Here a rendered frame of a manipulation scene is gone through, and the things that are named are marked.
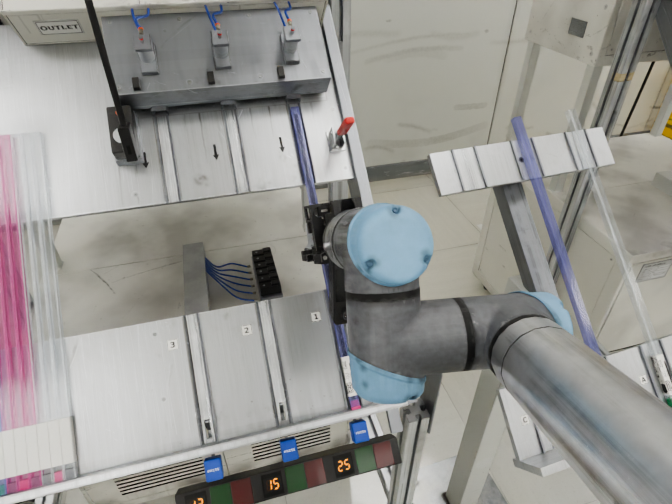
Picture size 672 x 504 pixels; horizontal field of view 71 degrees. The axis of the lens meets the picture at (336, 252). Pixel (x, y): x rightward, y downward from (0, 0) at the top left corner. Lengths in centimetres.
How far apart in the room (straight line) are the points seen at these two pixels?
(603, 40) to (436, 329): 113
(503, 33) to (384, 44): 68
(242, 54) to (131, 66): 17
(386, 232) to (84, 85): 62
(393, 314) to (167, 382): 41
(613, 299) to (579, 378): 114
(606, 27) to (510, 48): 153
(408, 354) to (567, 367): 14
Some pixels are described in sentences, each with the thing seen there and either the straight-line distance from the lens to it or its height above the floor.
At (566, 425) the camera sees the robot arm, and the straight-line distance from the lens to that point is 37.
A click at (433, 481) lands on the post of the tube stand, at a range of 153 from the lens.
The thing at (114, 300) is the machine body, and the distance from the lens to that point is 119.
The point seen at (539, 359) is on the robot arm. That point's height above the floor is 106.
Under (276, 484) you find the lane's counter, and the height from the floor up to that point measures 66.
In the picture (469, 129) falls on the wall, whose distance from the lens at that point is 300.
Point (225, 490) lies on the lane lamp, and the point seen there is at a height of 67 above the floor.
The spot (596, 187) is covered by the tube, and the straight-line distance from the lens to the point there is 90.
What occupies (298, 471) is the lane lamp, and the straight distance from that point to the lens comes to 78.
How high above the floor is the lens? 135
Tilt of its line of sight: 37 degrees down
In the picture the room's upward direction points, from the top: straight up
